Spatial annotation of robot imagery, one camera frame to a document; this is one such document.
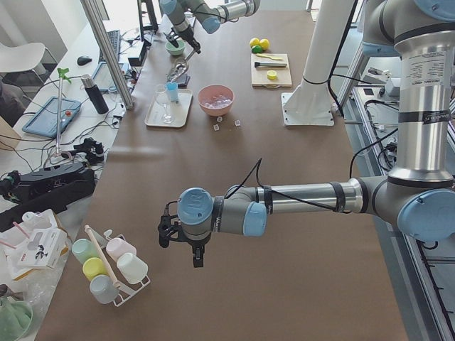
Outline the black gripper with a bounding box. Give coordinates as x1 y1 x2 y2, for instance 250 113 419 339
166 21 200 54
157 202 211 268

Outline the stainless steel ice scoop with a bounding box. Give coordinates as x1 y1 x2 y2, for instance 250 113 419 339
166 50 198 82

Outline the pink bowl of ice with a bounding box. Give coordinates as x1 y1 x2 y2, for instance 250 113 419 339
198 85 235 117

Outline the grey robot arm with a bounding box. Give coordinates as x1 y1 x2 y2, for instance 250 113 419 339
158 1 454 267
159 0 260 53

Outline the light blue plastic cup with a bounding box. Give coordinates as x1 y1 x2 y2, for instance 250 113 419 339
166 82 179 103

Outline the white rack cup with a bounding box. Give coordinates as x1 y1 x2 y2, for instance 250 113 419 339
117 252 149 284

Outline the pink rack cup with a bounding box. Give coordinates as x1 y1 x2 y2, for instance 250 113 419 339
106 237 137 261

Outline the grey blue rack cup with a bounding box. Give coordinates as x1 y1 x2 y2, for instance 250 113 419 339
90 274 119 304

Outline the yellow rack cup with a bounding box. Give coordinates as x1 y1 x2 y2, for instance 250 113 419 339
82 257 108 281

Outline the pale green rack cup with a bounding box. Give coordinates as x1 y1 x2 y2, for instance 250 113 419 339
71 239 98 265

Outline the pale green bowl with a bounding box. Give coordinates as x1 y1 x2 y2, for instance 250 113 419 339
165 40 186 56

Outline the grey folded cloth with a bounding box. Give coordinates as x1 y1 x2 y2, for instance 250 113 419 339
176 74 191 88

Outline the clear wine glass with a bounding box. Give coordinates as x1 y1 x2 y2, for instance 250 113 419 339
155 85 174 124

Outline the black keyboard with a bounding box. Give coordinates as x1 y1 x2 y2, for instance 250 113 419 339
97 30 122 65

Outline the lower yellow lemon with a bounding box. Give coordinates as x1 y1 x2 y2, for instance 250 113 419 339
250 37 260 48

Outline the yellow lemon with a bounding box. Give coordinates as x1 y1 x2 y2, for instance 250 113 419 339
259 38 270 50
250 37 260 48

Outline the cream rabbit serving tray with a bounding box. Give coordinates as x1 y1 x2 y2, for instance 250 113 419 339
144 89 193 129

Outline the green lime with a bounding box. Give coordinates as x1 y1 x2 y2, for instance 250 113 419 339
251 45 263 54

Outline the yellow plastic knife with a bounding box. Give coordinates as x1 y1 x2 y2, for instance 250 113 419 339
256 53 283 60

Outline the steel muddler black tip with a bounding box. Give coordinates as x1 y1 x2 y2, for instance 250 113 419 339
254 61 287 68

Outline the upper yellow lemon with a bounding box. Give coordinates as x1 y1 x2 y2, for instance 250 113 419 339
259 38 270 50

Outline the bamboo cutting board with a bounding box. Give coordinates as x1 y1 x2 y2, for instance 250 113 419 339
251 53 292 87

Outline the half lemon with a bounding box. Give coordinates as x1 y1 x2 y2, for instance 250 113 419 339
267 70 277 80

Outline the black water bottle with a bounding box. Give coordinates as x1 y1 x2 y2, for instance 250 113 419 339
81 74 109 114

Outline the black computer mouse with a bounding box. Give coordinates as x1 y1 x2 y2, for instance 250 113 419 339
77 55 92 66

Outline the white product box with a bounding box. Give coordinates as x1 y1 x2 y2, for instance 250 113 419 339
17 228 67 269

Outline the black equipment bag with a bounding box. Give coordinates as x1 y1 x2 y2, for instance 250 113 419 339
1 162 95 232

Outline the blue tablet teach pendant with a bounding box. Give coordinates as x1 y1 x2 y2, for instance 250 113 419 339
22 96 82 138

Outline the white chair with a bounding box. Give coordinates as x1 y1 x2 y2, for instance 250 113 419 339
1 43 58 85

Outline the white wire cup rack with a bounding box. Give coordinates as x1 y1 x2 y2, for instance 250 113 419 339
84 224 151 308

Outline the aluminium frame post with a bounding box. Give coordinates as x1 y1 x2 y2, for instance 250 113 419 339
80 0 134 110

